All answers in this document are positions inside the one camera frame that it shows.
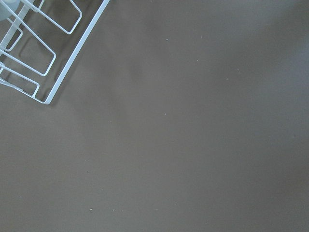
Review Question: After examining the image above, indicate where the grey cup on rack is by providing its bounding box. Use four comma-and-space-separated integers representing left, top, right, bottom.
0, 0, 20, 21

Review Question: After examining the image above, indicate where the white wire cup rack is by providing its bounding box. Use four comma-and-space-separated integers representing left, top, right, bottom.
0, 0, 108, 105

